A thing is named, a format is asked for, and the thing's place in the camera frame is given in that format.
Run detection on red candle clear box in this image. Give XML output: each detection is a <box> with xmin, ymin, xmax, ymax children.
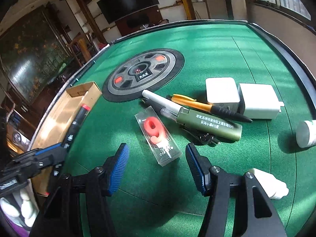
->
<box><xmin>134</xmin><ymin>106</ymin><xmax>182</xmax><ymax>166</ymax></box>

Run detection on olive green lighter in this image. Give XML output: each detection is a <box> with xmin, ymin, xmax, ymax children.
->
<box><xmin>176</xmin><ymin>107</ymin><xmax>243</xmax><ymax>141</ymax></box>

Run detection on orange black ballpoint pen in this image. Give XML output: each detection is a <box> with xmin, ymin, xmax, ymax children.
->
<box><xmin>166</xmin><ymin>94</ymin><xmax>253</xmax><ymax>123</ymax></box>

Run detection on black marker red ends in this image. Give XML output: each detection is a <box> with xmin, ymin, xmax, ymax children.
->
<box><xmin>46</xmin><ymin>104</ymin><xmax>90</xmax><ymax>195</ymax></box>

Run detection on white barrel pen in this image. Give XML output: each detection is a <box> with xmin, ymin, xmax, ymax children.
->
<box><xmin>142</xmin><ymin>89</ymin><xmax>182</xmax><ymax>115</ymax></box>

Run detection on white charger with prongs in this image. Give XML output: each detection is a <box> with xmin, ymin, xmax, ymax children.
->
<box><xmin>238</xmin><ymin>84</ymin><xmax>284</xmax><ymax>120</ymax></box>

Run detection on left gloved hand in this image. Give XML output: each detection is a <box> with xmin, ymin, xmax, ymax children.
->
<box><xmin>1</xmin><ymin>180</ymin><xmax>39</xmax><ymax>232</ymax></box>

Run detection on cardboard box tray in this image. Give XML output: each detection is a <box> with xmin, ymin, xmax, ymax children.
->
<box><xmin>27</xmin><ymin>81</ymin><xmax>103</xmax><ymax>198</ymax></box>

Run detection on round dice control panel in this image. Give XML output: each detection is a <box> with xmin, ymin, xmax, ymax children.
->
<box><xmin>102</xmin><ymin>48</ymin><xmax>185</xmax><ymax>103</ymax></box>

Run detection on white cylinder bottle far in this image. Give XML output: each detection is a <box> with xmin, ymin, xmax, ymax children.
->
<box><xmin>296</xmin><ymin>120</ymin><xmax>316</xmax><ymax>148</ymax></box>

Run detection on framed landscape painting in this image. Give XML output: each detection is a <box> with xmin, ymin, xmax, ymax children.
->
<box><xmin>1</xmin><ymin>6</ymin><xmax>70</xmax><ymax>104</ymax></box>

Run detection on wall television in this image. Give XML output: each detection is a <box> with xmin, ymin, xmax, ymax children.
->
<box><xmin>96</xmin><ymin>0</ymin><xmax>160</xmax><ymax>25</ymax></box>

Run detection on window frame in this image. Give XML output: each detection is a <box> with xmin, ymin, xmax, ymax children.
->
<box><xmin>256</xmin><ymin>0</ymin><xmax>315</xmax><ymax>31</ymax></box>

